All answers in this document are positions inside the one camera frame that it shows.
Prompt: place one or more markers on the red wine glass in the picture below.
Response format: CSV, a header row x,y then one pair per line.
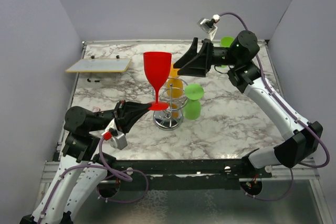
x,y
157,66

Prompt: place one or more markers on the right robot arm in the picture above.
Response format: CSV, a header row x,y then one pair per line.
x,y
300,136

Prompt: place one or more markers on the black front mounting rail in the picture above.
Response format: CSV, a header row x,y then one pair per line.
x,y
191,174

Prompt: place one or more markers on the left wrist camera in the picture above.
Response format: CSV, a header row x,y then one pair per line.
x,y
116,138

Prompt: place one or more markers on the orange wine glass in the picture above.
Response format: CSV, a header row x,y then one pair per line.
x,y
174,84
175,113

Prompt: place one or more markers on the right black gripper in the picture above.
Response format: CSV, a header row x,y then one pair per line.
x,y
194,64

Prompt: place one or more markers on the green wine glass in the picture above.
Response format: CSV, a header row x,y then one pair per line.
x,y
194,92
224,45

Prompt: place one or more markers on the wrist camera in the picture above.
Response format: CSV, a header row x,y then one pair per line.
x,y
116,138
209,26

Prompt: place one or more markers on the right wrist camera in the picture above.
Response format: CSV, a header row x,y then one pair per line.
x,y
209,26

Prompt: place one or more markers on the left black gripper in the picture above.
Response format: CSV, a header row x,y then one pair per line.
x,y
123,109

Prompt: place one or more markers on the lower orange wine glass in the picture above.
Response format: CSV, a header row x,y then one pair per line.
x,y
175,113

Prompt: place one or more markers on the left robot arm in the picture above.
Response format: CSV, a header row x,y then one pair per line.
x,y
83,164

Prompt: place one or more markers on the chrome wine glass rack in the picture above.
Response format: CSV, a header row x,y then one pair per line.
x,y
163,119

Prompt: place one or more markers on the small whiteboard yellow frame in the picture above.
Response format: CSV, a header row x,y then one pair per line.
x,y
100,65

